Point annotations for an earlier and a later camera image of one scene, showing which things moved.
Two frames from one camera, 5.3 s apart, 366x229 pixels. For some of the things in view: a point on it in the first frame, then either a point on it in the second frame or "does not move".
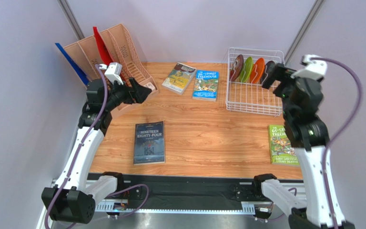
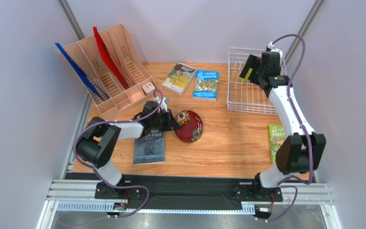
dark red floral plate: x=237 y=67 → x=192 y=126
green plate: x=246 y=69 does not move
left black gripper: x=137 y=94 → x=172 y=124
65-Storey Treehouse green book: x=281 y=151 does not move
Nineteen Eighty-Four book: x=149 y=144 does not move
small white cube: x=150 y=86 does not move
